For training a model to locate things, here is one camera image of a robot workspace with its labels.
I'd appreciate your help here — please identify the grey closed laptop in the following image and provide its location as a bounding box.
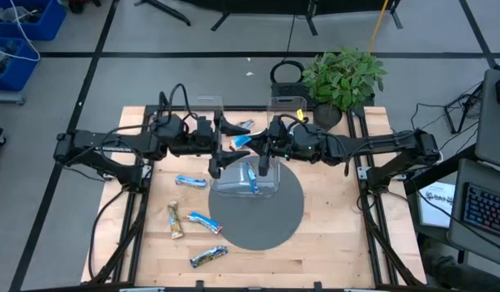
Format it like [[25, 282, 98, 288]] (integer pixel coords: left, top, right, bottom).
[[474, 67, 500, 170]]

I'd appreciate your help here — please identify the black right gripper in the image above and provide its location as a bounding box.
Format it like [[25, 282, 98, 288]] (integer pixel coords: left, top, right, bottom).
[[244, 115, 299, 177]]

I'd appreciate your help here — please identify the black mesh basket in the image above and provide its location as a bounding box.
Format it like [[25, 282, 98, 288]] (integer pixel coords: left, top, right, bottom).
[[269, 79, 316, 110]]

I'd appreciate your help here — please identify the black stand leg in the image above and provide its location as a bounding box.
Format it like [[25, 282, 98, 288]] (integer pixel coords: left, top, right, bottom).
[[133, 0, 193, 28]]

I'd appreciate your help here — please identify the black desk bar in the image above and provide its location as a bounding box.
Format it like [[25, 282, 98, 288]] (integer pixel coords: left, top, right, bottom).
[[403, 144, 477, 195]]

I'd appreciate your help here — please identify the grey flat base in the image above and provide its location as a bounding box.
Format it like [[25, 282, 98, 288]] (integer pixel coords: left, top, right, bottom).
[[0, 89, 27, 106]]

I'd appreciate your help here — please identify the black metal table frame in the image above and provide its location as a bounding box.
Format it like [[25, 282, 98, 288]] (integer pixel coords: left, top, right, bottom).
[[81, 104, 429, 292]]

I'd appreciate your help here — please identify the black cable loop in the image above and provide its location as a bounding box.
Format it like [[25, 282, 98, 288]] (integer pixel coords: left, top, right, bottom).
[[268, 14, 306, 85]]

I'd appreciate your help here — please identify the black backlit keyboard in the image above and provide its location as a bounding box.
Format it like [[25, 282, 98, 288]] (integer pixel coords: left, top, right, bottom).
[[461, 181, 500, 241]]

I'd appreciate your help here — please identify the white cable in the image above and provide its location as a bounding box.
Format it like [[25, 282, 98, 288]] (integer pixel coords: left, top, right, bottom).
[[0, 0, 42, 62]]

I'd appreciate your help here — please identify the black base cable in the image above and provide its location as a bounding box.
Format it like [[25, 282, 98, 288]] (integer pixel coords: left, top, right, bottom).
[[88, 188, 131, 281]]

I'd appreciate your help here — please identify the white printed paper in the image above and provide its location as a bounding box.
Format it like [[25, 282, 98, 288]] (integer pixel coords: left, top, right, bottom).
[[417, 180, 458, 230]]

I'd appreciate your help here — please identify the yellow plant stake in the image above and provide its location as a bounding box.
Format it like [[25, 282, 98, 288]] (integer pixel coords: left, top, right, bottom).
[[368, 0, 391, 54]]

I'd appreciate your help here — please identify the grey desk tray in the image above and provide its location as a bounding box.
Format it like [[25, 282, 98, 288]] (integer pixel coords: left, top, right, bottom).
[[447, 157, 500, 260]]

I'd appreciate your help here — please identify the black plant pot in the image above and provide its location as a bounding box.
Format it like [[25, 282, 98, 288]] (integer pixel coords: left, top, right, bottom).
[[313, 103, 344, 131]]

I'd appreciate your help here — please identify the green leafy plant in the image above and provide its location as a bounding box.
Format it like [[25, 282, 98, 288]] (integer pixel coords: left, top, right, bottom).
[[301, 45, 389, 114]]

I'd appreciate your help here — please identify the person's knee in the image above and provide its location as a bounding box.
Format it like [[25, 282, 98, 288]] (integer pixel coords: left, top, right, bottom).
[[421, 246, 480, 292]]

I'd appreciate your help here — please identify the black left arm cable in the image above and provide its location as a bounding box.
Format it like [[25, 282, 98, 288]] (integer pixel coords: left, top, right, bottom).
[[158, 83, 194, 122]]

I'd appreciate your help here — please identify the round grey woven placemat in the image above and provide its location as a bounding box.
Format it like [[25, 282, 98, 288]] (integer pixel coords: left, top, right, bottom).
[[207, 155, 306, 251]]

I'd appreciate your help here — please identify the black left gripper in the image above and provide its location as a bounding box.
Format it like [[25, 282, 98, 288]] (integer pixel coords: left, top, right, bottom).
[[170, 109, 252, 180]]

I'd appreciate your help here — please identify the blue storage bin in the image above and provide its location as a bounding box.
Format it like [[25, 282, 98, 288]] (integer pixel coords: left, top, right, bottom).
[[0, 0, 68, 42], [0, 36, 41, 93]]

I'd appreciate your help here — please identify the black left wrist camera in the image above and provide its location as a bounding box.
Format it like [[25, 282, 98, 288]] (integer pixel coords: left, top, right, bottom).
[[194, 116, 215, 137]]

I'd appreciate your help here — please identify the blue white red granola bar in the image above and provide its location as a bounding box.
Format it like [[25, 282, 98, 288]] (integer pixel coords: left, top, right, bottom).
[[186, 210, 224, 236]]

